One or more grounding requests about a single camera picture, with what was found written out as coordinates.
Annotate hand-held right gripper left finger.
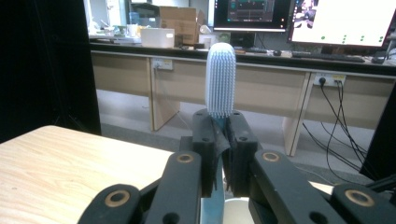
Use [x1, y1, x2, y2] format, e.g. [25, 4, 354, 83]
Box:
[191, 108, 222, 199]

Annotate black hanging cables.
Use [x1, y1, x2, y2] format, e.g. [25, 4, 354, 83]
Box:
[302, 78, 376, 185]

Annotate dark screen monitor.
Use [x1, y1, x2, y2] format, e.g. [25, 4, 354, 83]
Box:
[212, 0, 292, 33]

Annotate dark curtain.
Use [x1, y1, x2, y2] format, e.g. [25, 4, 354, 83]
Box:
[0, 0, 103, 145]
[359, 83, 396, 182]

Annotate white power socket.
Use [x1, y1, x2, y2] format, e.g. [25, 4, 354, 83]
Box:
[150, 57, 174, 71]

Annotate white cup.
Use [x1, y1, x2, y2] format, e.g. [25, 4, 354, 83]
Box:
[223, 197, 252, 224]

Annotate bright screen monitor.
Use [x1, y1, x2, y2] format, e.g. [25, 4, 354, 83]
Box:
[287, 0, 396, 49]

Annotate cardboard box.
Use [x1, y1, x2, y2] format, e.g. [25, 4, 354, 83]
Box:
[158, 6, 207, 47]

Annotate white storage box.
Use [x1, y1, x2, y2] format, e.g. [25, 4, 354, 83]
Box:
[139, 27, 177, 49]

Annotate white socket with plugs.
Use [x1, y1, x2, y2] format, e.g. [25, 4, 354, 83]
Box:
[313, 72, 347, 88]

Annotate beige wooden desk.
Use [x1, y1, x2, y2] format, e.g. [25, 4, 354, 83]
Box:
[89, 41, 396, 158]

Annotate small white mug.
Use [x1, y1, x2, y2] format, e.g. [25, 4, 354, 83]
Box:
[126, 23, 139, 38]

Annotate light blue toothbrush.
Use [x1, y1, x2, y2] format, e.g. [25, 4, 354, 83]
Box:
[200, 42, 237, 224]

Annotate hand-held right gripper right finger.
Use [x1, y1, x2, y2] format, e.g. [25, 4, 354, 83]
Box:
[221, 109, 260, 198]

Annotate black keyboard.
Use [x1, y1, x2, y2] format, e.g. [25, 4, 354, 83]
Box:
[290, 50, 366, 63]

